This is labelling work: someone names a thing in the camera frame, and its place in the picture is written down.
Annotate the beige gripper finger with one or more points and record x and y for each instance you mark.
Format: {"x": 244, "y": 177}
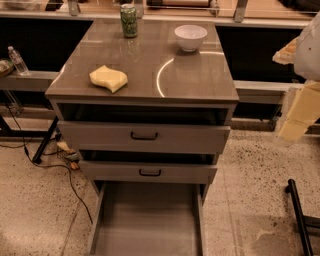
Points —
{"x": 303, "y": 113}
{"x": 286, "y": 55}

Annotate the yellow sponge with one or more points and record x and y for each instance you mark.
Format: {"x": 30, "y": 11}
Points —
{"x": 108, "y": 78}

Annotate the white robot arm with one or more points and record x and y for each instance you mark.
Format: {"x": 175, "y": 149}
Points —
{"x": 304, "y": 53}

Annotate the grey drawer cabinet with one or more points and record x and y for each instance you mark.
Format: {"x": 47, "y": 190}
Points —
{"x": 166, "y": 85}

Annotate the grey middle drawer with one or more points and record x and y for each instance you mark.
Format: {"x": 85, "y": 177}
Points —
{"x": 148, "y": 172}

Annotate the grey drawer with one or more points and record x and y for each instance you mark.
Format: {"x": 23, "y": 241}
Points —
{"x": 134, "y": 137}
{"x": 148, "y": 219}
{"x": 148, "y": 172}

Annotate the grey bottom drawer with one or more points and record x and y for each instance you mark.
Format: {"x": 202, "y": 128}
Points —
{"x": 148, "y": 219}

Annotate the grey top drawer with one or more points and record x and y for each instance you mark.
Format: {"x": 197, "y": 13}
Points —
{"x": 134, "y": 137}

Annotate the white bowl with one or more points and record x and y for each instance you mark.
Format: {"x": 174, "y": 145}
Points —
{"x": 190, "y": 37}

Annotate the black metal stand leg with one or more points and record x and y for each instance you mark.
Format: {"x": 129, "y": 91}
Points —
{"x": 304, "y": 222}

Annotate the green soda can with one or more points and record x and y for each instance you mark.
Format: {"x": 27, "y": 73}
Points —
{"x": 129, "y": 20}

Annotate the power strip on floor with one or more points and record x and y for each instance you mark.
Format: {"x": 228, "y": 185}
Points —
{"x": 68, "y": 154}

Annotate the grey side shelf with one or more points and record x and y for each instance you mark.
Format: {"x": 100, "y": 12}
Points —
{"x": 36, "y": 81}

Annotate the clear plastic water bottle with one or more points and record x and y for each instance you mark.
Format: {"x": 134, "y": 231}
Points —
{"x": 18, "y": 61}

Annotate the black table leg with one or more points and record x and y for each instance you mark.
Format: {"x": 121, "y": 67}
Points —
{"x": 37, "y": 157}

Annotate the brown bowl on shelf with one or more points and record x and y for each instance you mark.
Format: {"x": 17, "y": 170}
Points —
{"x": 6, "y": 67}

